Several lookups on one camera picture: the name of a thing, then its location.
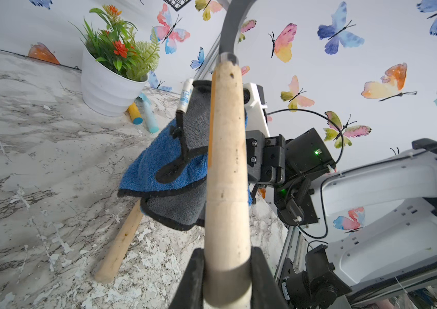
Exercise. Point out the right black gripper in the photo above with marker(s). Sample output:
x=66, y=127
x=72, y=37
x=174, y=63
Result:
x=290, y=167

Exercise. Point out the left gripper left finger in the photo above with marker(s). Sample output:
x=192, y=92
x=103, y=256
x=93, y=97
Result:
x=189, y=294

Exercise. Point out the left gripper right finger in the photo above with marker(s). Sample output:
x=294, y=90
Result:
x=267, y=280

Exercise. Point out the blue grey rag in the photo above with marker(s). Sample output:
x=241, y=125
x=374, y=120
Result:
x=169, y=176

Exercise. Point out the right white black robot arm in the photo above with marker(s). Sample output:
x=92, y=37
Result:
x=360, y=235

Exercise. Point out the white pot with plant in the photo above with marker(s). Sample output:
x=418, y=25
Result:
x=115, y=66

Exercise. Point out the aluminium front rail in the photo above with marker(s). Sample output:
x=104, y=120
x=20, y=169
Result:
x=294, y=249

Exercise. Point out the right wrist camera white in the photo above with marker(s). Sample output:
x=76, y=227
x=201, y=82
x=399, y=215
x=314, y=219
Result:
x=255, y=107

